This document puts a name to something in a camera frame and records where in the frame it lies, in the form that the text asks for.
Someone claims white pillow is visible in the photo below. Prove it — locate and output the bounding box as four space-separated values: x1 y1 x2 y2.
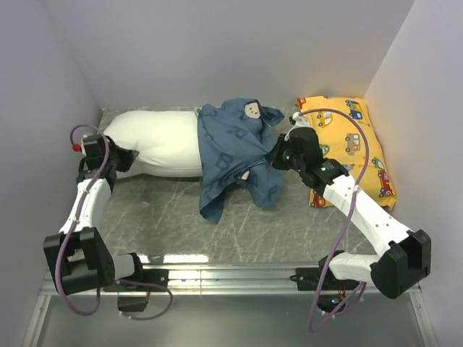
104 111 202 179

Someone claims blue cartoon mouse pillowcase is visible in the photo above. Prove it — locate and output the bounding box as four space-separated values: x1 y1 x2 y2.
197 98 285 223

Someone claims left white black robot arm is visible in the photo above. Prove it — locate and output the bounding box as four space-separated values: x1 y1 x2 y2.
43 134 146 295

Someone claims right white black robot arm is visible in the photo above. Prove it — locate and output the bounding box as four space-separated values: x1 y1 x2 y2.
266 127 431 299

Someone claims yellow car print pillow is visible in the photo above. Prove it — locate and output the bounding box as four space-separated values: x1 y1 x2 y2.
296 96 396 210

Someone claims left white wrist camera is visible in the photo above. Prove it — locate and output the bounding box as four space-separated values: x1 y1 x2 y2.
71 136 86 157

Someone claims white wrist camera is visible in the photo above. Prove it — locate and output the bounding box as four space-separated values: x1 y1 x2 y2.
289 112 312 132
71 136 86 157

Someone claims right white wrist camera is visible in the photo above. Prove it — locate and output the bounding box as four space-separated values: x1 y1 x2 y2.
289 112 312 132

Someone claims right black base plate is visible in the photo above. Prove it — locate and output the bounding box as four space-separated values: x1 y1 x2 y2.
289 267 360 291

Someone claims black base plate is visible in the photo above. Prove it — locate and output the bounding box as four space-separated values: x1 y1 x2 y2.
289 267 360 291
103 268 169 293

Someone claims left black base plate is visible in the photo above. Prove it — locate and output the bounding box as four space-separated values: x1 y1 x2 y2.
103 268 169 293

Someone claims aluminium mounting rail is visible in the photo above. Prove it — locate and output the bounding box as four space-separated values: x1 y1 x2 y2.
39 262 422 297

